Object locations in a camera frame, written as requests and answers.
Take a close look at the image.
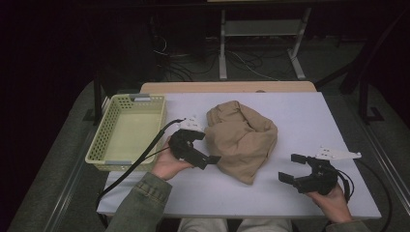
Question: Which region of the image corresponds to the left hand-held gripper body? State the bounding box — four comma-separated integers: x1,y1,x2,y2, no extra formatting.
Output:
168,116,211,171

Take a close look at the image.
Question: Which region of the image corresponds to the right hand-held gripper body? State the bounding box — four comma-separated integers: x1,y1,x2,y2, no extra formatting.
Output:
291,145,363,196

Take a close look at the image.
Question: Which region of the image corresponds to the tan cloth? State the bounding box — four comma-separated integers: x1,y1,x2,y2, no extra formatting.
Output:
203,100,278,186

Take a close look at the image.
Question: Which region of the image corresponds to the pale yellow plastic basket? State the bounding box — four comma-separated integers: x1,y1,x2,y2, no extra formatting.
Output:
84,93,168,172

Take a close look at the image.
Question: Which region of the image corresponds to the person's left hand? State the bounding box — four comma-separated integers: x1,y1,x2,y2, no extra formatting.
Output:
151,136,194,182

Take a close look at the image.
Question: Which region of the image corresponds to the person's right hand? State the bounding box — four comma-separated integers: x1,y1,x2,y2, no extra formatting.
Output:
304,183,353,224

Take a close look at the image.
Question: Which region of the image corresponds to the white board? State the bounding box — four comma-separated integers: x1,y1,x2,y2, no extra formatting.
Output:
96,92,382,220

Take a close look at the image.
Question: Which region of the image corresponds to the person's right leg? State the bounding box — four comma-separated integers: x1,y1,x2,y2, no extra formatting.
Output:
235,217,293,232

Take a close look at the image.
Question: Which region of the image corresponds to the person's leg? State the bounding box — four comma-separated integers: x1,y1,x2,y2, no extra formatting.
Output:
176,217,228,232
235,217,293,232

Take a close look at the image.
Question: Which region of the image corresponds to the wooden table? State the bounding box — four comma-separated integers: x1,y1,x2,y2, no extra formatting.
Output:
140,80,317,95

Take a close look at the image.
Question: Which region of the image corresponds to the person's left leg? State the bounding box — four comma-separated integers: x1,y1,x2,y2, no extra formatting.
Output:
176,217,228,232

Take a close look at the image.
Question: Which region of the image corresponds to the grey metal stand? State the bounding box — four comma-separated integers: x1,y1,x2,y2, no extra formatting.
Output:
219,8,312,81

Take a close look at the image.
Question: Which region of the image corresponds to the short looped black cable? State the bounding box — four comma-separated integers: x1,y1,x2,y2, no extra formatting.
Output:
336,168,355,204

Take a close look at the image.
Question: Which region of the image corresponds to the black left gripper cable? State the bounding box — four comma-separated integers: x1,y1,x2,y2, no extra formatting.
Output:
95,118,186,211

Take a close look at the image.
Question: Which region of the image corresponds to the long black right gripper cable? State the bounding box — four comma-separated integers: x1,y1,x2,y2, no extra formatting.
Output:
357,159,394,232

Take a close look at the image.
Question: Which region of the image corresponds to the tangle of floor cables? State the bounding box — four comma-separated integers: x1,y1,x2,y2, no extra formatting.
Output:
150,33,291,82

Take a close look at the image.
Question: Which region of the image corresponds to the black metal post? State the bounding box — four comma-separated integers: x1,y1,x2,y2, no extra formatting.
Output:
92,72,104,126

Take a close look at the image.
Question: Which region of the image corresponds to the black metal frame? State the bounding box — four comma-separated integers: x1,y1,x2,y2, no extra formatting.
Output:
313,9,410,125

